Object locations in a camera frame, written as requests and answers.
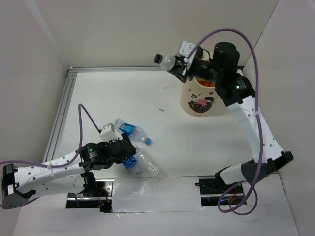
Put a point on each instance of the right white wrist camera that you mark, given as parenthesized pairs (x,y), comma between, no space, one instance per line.
(190,51)

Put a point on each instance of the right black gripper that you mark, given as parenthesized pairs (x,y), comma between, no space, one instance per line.
(178,73)

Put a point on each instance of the blue cap plastic bottle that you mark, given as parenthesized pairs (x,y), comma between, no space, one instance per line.
(134,132)

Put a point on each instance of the red label plastic bottle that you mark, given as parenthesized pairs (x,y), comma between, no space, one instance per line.
(205,83)

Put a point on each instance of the clear unlabeled plastic bottle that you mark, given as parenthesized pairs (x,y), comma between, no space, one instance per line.
(147,163)

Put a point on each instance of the aluminium frame rail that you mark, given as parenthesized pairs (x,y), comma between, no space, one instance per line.
(148,97)

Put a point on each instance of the black label plastic bottle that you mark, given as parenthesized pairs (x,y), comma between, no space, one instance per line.
(166,63)

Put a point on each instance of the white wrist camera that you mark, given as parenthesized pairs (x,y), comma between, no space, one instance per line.
(190,51)
(108,133)

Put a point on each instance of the blue label white cap bottle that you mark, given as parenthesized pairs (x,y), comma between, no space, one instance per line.
(131,164)

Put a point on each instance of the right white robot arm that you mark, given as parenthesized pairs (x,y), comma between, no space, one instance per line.
(239,97)

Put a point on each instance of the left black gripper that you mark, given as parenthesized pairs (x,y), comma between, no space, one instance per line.
(125,135)

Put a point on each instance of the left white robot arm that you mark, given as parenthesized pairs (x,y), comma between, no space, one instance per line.
(72,173)

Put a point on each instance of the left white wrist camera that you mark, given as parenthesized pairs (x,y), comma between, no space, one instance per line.
(108,133)

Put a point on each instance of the cream bin with black ears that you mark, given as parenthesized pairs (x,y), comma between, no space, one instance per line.
(197,100)

